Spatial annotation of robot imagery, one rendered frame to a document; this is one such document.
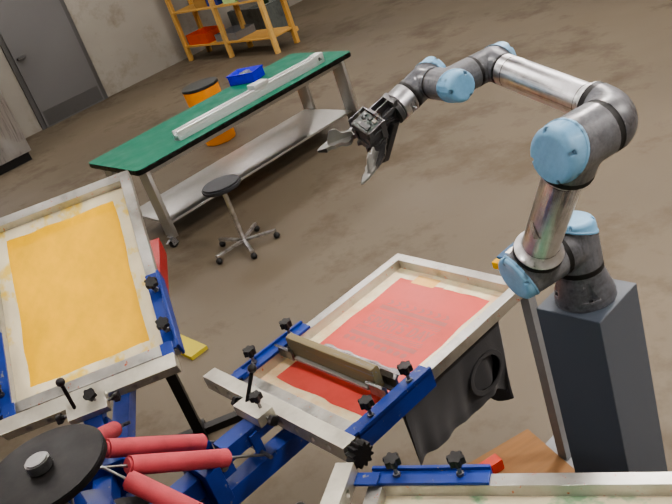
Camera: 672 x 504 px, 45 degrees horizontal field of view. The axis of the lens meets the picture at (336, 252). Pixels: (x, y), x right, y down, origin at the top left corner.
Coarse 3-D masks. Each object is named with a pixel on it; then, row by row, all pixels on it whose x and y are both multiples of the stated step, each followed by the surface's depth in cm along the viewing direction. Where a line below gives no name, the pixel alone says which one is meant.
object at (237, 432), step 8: (240, 424) 228; (248, 424) 227; (232, 432) 226; (240, 432) 225; (248, 432) 225; (264, 432) 228; (216, 440) 225; (224, 440) 224; (232, 440) 223; (240, 440) 223; (248, 440) 225; (216, 448) 224; (232, 448) 222; (240, 448) 224
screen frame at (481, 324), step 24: (384, 264) 294; (408, 264) 290; (432, 264) 283; (360, 288) 284; (504, 288) 259; (336, 312) 278; (504, 312) 250; (312, 336) 273; (456, 336) 241; (480, 336) 244; (432, 360) 235; (264, 384) 251; (312, 408) 233
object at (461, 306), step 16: (432, 304) 267; (448, 304) 264; (464, 304) 261; (480, 304) 259; (464, 320) 254; (448, 336) 249; (368, 352) 255; (416, 352) 247; (432, 352) 244; (336, 384) 245; (352, 384) 243; (336, 400) 238; (352, 400) 236
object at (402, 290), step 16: (400, 288) 283; (416, 288) 279; (432, 288) 276; (368, 304) 280; (416, 304) 270; (352, 320) 274; (336, 336) 269; (352, 352) 257; (288, 368) 261; (304, 368) 258; (304, 384) 250; (320, 384) 248
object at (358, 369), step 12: (288, 336) 258; (300, 336) 255; (300, 348) 254; (312, 348) 248; (324, 348) 245; (312, 360) 252; (324, 360) 246; (336, 360) 240; (348, 360) 236; (360, 360) 234; (348, 372) 238; (360, 372) 233; (372, 372) 228; (384, 384) 232
